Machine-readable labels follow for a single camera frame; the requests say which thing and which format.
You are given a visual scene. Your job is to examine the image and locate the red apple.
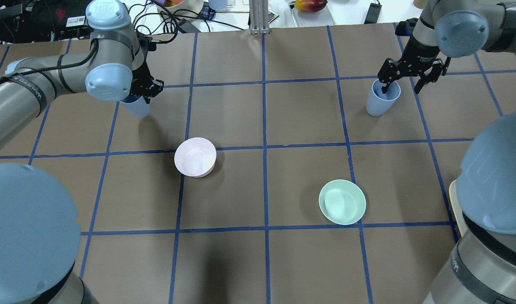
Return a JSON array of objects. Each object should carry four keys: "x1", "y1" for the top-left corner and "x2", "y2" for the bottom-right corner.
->
[{"x1": 293, "y1": 0, "x2": 328, "y2": 12}]

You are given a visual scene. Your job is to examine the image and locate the blue cup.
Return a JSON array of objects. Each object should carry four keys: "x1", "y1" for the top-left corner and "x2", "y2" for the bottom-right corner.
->
[
  {"x1": 120, "y1": 94, "x2": 150, "y2": 119},
  {"x1": 366, "y1": 79, "x2": 402, "y2": 116}
]

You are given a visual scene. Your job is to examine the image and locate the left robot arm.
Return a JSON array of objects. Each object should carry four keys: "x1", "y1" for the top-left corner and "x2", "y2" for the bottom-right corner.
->
[{"x1": 0, "y1": 0, "x2": 164, "y2": 304}]

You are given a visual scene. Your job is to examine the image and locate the pink bowl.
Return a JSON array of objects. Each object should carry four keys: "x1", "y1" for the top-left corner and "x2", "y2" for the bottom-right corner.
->
[{"x1": 174, "y1": 137, "x2": 217, "y2": 178}]

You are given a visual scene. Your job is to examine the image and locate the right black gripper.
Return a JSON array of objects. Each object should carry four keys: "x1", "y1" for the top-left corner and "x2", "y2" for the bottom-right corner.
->
[{"x1": 377, "y1": 40, "x2": 451, "y2": 95}]

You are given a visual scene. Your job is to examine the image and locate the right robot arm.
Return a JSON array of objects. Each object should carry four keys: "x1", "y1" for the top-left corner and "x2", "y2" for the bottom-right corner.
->
[{"x1": 367, "y1": 0, "x2": 516, "y2": 304}]

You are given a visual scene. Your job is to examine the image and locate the aluminium frame post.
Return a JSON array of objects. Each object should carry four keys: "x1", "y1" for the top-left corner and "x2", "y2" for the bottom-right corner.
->
[{"x1": 249, "y1": 0, "x2": 270, "y2": 35}]

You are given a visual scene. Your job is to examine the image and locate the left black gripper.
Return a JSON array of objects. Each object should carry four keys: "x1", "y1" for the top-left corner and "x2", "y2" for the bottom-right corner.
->
[{"x1": 130, "y1": 36, "x2": 165, "y2": 104}]

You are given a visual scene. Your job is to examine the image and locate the mint green bowl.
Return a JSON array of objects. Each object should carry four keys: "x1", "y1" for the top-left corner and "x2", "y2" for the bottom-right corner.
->
[{"x1": 318, "y1": 179, "x2": 367, "y2": 225}]

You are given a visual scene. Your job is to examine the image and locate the cream toaster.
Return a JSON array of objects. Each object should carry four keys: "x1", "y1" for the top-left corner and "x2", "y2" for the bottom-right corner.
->
[{"x1": 448, "y1": 179, "x2": 468, "y2": 238}]

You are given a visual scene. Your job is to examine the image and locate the bowl of coloured blocks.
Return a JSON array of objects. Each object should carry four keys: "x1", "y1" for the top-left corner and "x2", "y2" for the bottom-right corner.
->
[{"x1": 156, "y1": 0, "x2": 204, "y2": 15}]

